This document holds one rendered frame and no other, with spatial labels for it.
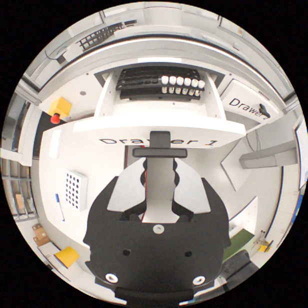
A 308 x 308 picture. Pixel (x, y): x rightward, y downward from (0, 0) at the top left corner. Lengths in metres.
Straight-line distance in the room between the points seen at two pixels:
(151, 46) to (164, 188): 1.05
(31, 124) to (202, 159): 1.53
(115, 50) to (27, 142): 0.74
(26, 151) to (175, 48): 0.85
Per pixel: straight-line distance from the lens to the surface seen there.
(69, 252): 2.70
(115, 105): 0.28
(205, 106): 0.28
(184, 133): 0.16
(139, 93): 0.24
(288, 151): 1.00
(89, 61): 0.25
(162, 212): 1.15
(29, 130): 0.83
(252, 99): 0.35
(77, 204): 0.38
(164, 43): 0.20
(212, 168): 1.19
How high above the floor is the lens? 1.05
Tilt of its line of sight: 82 degrees down
